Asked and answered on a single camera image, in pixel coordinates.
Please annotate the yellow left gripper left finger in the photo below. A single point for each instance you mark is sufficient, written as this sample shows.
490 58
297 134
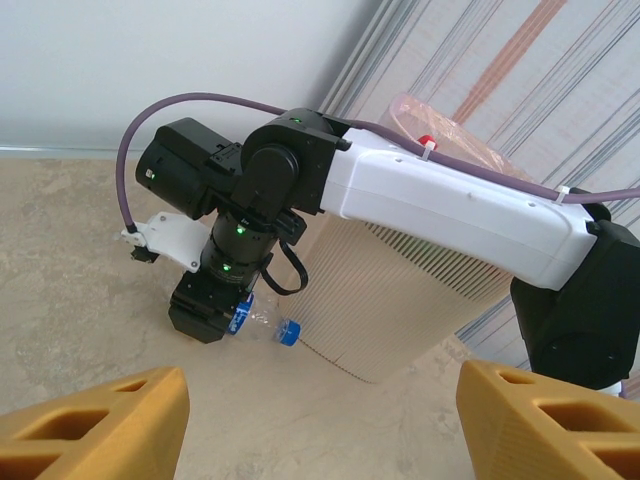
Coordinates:
150 425

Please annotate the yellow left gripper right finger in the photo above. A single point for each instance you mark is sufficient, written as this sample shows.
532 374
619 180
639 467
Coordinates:
490 430

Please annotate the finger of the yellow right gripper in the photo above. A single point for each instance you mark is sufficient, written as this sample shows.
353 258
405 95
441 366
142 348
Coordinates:
200 322

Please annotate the blue white label bottle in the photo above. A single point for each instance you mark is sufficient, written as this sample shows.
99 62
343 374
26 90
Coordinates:
287 334

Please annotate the beige ribbed plastic bin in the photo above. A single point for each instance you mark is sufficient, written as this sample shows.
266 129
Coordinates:
400 300

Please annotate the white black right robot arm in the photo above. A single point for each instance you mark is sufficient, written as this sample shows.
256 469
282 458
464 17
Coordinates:
450 200

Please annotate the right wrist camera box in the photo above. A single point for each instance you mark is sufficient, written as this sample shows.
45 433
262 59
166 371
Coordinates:
170 240

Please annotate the aluminium back edge rail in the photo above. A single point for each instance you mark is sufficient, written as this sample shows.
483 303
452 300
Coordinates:
50 151

